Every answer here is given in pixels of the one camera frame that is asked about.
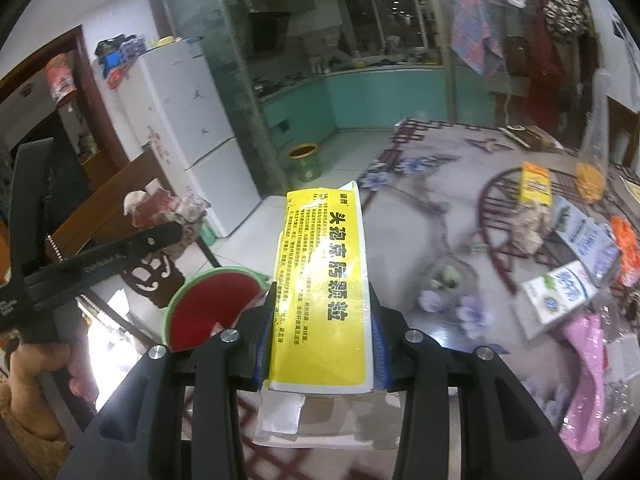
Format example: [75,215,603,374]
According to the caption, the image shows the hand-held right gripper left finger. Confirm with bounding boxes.
[57,282,278,480]

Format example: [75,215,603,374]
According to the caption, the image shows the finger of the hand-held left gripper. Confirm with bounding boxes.
[120,222,184,267]

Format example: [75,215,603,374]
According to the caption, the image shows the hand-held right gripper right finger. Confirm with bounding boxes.
[369,294,587,480]

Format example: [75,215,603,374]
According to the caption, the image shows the red basin with green rim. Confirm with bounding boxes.
[165,267,271,353]

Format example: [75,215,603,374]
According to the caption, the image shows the yellow label white carton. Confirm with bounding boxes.
[252,181,401,448]

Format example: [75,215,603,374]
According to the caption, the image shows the person's left hand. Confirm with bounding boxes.
[9,339,99,413]

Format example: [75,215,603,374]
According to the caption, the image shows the red floral cloth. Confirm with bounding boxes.
[122,187,212,235]

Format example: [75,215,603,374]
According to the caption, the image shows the carved wooden chair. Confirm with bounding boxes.
[52,149,223,311]

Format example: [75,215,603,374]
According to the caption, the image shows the white refrigerator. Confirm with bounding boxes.
[127,40,262,239]

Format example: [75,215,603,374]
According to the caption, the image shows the red hanging decoration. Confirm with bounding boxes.
[45,52,79,104]

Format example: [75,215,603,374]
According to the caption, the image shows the floral tablecloth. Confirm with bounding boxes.
[357,117,640,480]

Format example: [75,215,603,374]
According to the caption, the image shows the green waste bin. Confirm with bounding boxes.
[287,142,321,184]

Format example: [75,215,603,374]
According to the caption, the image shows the white and blue milk carton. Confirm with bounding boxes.
[522,260,601,342]
[549,195,622,287]

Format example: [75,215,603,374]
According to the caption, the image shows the crumpled paper wrapper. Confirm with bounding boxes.
[509,202,557,257]

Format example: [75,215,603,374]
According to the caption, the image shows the pink plastic bag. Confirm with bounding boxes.
[556,311,609,454]

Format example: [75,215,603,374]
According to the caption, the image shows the small yellow box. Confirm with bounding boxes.
[517,161,554,207]

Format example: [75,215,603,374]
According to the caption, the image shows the black range hood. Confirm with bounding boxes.
[247,10,292,54]

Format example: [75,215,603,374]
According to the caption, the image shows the teal kitchen cabinets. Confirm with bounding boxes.
[260,65,452,145]

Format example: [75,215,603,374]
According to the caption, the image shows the orange wrapper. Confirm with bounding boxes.
[609,216,640,287]

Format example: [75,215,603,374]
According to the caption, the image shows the clear bag of orange snacks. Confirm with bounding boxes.
[574,72,612,202]

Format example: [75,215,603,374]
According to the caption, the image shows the red garment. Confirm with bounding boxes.
[524,10,572,132]

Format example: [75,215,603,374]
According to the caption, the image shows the plaid cloth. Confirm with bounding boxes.
[444,0,507,77]

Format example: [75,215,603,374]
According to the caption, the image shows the patterned fabric bag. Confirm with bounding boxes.
[537,0,589,42]

